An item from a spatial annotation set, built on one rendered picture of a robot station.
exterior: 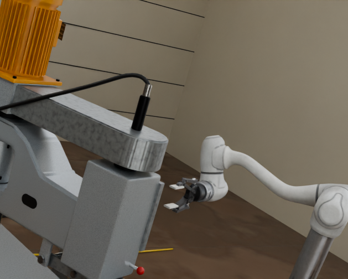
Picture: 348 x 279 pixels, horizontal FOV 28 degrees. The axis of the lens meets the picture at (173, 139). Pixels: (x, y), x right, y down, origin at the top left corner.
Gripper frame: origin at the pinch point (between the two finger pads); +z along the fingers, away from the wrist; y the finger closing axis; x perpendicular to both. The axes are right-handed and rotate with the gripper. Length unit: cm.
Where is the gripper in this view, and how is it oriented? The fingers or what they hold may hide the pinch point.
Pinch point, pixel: (172, 196)
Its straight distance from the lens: 283.3
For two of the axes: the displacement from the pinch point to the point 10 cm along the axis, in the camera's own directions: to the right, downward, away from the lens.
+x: -8.0, -3.5, 4.9
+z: -5.4, 0.3, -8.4
